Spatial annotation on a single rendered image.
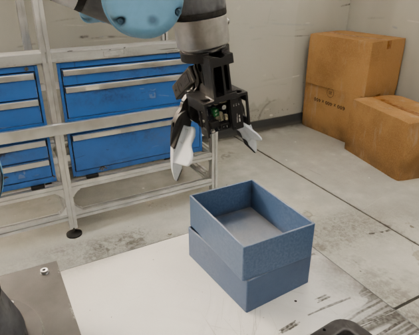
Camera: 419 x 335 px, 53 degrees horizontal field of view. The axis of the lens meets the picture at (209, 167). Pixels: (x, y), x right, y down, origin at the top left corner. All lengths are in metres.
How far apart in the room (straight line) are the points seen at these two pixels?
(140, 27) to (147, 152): 1.85
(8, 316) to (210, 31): 0.44
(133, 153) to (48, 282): 1.56
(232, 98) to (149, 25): 0.23
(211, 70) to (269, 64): 3.00
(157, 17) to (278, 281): 0.53
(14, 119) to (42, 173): 0.29
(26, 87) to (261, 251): 1.50
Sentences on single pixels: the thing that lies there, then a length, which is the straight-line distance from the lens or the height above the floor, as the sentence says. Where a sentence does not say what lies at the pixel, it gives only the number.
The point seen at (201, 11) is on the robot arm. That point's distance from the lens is 0.57.
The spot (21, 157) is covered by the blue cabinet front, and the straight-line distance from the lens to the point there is 2.10.
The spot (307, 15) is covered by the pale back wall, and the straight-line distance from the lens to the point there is 3.74.
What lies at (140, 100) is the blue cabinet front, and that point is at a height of 0.66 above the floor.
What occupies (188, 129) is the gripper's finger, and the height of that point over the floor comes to 1.02.
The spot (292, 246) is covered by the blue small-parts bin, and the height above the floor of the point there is 0.81.
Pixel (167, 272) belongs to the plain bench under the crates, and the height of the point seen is 0.70.
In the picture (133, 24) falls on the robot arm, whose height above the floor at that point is 1.20.
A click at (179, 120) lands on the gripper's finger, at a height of 1.04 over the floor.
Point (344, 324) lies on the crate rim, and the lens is 0.45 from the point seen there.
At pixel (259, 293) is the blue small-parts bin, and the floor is 0.73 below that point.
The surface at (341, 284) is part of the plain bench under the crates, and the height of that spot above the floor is 0.70.
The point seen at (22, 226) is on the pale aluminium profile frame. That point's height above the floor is 0.13.
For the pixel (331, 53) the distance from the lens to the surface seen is 3.54.
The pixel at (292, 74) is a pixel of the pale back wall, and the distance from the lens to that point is 3.73.
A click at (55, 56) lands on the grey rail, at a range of 1.98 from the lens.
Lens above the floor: 1.24
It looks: 25 degrees down
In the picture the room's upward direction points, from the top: straight up
